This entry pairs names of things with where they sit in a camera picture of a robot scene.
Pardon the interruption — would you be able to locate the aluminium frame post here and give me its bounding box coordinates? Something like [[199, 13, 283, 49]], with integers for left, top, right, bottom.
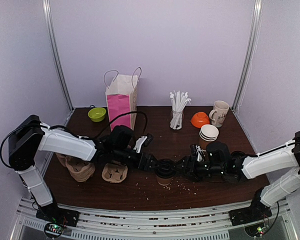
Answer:
[[42, 0, 75, 111], [232, 0, 263, 113]]

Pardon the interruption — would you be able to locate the orange plastic bowl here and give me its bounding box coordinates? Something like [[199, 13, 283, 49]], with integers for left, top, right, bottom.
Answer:
[[190, 111, 210, 129]]

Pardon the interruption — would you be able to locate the glass jar of straws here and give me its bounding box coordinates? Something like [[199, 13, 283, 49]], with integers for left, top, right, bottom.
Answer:
[[169, 90, 192, 130]]

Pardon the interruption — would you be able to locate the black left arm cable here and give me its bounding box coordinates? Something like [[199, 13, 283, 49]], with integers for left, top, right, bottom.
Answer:
[[0, 111, 149, 168]]

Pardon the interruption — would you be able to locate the black cup lid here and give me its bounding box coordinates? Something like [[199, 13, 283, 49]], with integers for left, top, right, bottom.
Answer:
[[154, 158, 176, 179]]

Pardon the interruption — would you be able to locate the stack of pulp cup carriers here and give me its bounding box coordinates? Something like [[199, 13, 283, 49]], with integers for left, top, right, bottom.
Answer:
[[55, 153, 96, 183]]

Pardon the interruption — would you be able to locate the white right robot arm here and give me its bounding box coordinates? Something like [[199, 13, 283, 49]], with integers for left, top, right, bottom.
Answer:
[[171, 131, 300, 221]]

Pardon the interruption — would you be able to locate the stack of brown paper cups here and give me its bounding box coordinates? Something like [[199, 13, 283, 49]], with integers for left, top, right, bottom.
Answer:
[[199, 124, 219, 150]]

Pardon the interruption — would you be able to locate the aluminium frame post right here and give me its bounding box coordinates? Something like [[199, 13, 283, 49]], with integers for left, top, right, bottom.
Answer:
[[232, 0, 263, 113]]

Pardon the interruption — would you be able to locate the single pulp cup carrier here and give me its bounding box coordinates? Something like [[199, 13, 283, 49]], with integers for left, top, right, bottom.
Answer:
[[101, 162, 128, 184]]

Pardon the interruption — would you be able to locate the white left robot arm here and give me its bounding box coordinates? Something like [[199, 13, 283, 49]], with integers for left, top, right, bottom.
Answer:
[[8, 114, 161, 222]]

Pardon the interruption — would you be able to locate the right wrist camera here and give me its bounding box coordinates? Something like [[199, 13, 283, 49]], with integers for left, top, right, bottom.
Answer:
[[190, 144, 205, 162]]

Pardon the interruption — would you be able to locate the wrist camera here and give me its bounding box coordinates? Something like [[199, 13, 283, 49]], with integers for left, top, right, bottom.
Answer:
[[133, 133, 154, 153], [190, 144, 205, 162]]

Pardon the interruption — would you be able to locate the green plastic bowl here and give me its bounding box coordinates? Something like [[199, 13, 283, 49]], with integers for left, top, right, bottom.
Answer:
[[88, 107, 107, 123]]

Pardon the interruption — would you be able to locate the aluminium frame post left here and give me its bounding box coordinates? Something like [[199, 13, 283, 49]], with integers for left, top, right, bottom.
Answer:
[[42, 0, 75, 111]]

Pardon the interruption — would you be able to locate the white ceramic mug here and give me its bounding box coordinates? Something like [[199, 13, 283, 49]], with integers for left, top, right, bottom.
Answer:
[[209, 100, 230, 128]]

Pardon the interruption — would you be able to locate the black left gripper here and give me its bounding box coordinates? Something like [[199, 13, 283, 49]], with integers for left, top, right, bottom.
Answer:
[[113, 146, 162, 172]]

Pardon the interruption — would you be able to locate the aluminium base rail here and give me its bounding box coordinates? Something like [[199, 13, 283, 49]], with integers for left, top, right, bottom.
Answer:
[[8, 198, 299, 240]]

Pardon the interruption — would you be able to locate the single brown paper cup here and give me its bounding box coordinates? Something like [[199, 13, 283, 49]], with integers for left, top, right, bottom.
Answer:
[[156, 176, 173, 186]]

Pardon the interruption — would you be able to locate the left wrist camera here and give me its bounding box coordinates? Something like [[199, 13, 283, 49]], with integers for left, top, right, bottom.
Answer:
[[133, 133, 154, 153]]

